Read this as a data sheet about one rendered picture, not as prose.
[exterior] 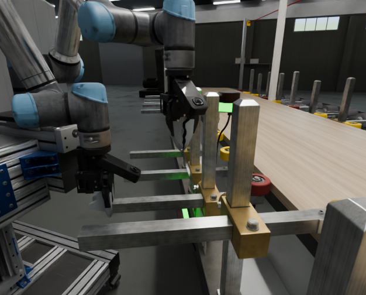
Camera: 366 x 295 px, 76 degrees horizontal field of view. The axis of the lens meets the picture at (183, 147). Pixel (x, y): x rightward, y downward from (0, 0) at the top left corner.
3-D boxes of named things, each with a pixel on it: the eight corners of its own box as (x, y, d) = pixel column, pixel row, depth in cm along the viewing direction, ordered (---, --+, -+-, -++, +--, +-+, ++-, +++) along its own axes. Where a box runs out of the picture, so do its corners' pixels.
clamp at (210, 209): (204, 218, 65) (205, 202, 63) (196, 193, 78) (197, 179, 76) (224, 216, 66) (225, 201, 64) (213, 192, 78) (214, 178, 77)
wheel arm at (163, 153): (130, 161, 114) (129, 152, 112) (131, 158, 117) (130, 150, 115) (218, 157, 118) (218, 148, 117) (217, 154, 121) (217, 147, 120)
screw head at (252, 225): (248, 232, 37) (249, 225, 37) (244, 223, 39) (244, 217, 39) (261, 230, 37) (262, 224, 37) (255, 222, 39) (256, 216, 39)
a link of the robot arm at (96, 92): (68, 82, 57) (104, 81, 60) (74, 126, 60) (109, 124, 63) (65, 85, 50) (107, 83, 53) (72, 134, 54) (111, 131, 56)
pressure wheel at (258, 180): (244, 220, 68) (248, 184, 64) (235, 204, 76) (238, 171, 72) (271, 218, 69) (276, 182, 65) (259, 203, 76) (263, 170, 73)
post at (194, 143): (190, 203, 101) (192, 88, 85) (189, 199, 104) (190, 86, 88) (198, 203, 101) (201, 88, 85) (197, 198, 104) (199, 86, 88)
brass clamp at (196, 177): (190, 185, 90) (190, 173, 88) (185, 170, 102) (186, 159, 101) (206, 184, 90) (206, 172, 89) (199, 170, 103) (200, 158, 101)
